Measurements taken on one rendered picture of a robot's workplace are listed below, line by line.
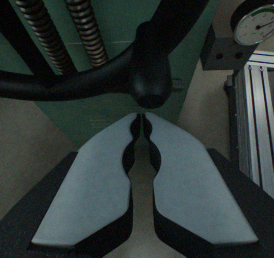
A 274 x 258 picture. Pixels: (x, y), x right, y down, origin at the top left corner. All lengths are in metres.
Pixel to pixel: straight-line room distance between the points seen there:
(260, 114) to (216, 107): 0.29
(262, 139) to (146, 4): 0.59
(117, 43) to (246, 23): 0.21
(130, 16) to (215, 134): 0.74
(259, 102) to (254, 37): 0.51
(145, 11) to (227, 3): 0.17
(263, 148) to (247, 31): 0.49
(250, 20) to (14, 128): 1.05
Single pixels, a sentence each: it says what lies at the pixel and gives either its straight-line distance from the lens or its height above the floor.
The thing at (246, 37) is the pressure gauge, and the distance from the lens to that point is 0.35.
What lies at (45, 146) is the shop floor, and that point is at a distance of 1.01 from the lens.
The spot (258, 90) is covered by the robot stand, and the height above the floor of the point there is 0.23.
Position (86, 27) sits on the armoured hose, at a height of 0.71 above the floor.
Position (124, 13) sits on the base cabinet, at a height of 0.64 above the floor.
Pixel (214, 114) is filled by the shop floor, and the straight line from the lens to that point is 1.02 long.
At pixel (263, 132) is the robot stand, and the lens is 0.79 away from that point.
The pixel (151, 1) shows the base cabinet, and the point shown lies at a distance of 0.35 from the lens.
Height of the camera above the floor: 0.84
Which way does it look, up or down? 63 degrees down
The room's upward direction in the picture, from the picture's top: 4 degrees counter-clockwise
